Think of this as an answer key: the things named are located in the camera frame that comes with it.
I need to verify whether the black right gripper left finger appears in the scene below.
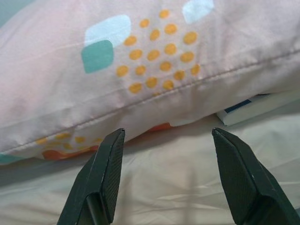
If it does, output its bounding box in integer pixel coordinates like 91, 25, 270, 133
57, 127, 126, 225

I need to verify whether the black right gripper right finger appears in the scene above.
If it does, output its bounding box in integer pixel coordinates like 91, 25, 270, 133
211, 127, 300, 225

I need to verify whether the pink patterned pillow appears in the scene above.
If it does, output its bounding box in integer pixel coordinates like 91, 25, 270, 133
0, 0, 300, 166

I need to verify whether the cream sheeted mattress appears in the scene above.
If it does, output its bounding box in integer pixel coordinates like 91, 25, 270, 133
0, 114, 300, 225

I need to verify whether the white book with blue letters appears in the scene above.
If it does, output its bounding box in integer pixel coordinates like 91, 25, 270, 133
216, 93, 300, 127

